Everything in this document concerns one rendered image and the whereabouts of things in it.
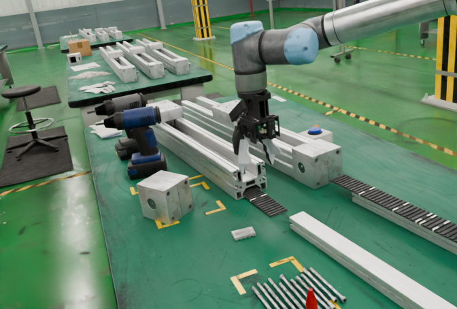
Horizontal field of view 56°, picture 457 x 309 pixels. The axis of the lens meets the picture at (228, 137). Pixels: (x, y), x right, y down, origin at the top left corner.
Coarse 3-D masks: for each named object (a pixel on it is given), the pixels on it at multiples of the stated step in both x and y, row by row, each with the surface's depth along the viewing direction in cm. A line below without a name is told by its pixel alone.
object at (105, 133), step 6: (102, 120) 198; (90, 126) 190; (96, 126) 190; (102, 126) 188; (90, 132) 188; (96, 132) 186; (102, 132) 182; (108, 132) 180; (114, 132) 180; (120, 132) 180; (102, 138) 177
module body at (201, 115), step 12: (192, 108) 177; (204, 108) 171; (192, 120) 180; (204, 120) 169; (216, 120) 159; (216, 132) 162; (228, 132) 152; (288, 132) 134; (252, 144) 139; (276, 144) 126; (288, 144) 124; (300, 144) 128; (264, 156) 134; (276, 156) 127; (288, 156) 123; (276, 168) 129; (288, 168) 123
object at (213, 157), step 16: (160, 128) 158; (176, 128) 165; (192, 128) 150; (176, 144) 146; (192, 144) 134; (208, 144) 140; (224, 144) 130; (192, 160) 136; (208, 160) 124; (224, 160) 119; (256, 160) 116; (208, 176) 128; (224, 176) 117; (240, 176) 113; (256, 176) 116; (240, 192) 115
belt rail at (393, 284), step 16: (304, 224) 94; (320, 224) 93; (320, 240) 89; (336, 240) 87; (336, 256) 85; (352, 256) 82; (368, 256) 81; (368, 272) 78; (384, 272) 76; (400, 272) 76; (384, 288) 76; (400, 288) 72; (416, 288) 72; (400, 304) 72; (416, 304) 69; (432, 304) 68; (448, 304) 68
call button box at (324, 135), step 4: (304, 132) 139; (308, 132) 138; (320, 132) 136; (324, 132) 137; (328, 132) 136; (308, 136) 135; (312, 136) 135; (316, 136) 134; (320, 136) 134; (324, 136) 135; (328, 136) 135; (332, 136) 136; (324, 140) 135; (328, 140) 136; (332, 140) 137
